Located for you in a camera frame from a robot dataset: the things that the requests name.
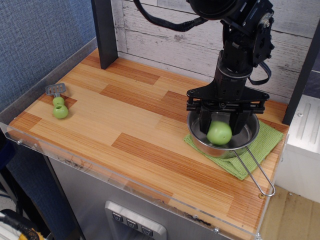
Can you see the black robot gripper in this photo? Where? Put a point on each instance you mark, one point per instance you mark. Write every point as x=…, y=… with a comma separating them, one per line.
x=226, y=93

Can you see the green toy pear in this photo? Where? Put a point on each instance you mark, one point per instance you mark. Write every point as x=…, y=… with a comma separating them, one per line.
x=219, y=133

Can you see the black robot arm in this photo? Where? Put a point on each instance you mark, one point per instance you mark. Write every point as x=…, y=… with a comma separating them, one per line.
x=246, y=45

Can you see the white ridged box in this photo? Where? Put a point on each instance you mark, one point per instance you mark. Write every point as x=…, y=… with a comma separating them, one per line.
x=299, y=167

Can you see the silver dispenser button panel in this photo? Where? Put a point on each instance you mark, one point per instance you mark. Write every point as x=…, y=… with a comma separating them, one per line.
x=126, y=224

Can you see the stainless steel cabinet front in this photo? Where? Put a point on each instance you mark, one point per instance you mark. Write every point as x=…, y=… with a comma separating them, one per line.
x=87, y=195

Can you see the yellow black object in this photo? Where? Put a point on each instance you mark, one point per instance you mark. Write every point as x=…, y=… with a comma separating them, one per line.
x=29, y=234

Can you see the clear acrylic guard rail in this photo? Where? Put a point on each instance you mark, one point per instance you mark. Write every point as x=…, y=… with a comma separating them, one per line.
x=128, y=123

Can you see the black right post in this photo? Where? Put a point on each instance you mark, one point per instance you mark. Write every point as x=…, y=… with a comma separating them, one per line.
x=302, y=20

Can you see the black post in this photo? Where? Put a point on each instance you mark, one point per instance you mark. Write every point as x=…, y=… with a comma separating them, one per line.
x=105, y=32
x=302, y=20

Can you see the black left post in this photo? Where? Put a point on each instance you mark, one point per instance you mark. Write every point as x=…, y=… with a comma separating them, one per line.
x=105, y=32

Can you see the green handled toy spatula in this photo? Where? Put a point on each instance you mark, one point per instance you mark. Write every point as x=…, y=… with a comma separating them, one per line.
x=60, y=111

